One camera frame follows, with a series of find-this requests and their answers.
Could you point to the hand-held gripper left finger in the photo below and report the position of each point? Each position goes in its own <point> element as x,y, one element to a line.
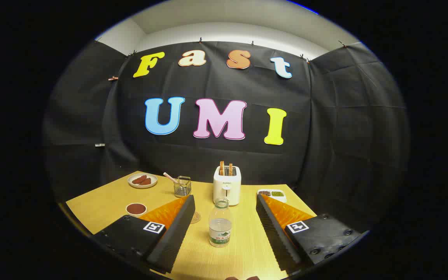
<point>171,241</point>

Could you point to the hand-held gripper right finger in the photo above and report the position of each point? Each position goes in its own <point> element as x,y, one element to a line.
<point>276,237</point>

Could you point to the round wooden coaster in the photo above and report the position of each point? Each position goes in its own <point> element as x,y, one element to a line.
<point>196,217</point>

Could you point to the cream cup brown inside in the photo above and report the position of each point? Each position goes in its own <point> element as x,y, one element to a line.
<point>136,209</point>

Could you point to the clear plastic bottle green label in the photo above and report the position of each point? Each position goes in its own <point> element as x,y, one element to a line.
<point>220,227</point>

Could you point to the white divided dish with beans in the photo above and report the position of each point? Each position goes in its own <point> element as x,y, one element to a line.
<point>272,193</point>

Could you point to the round white plate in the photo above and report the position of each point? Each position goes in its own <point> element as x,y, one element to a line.
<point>152,180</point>

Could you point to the brown food piece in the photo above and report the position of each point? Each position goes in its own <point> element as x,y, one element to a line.
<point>138,179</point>
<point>146,181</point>

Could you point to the white toaster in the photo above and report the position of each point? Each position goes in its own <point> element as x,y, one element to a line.
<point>227,190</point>

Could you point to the wooden table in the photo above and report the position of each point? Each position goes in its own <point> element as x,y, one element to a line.
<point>103,206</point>

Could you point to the black backdrop cloth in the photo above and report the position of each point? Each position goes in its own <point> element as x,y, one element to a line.
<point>325,116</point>

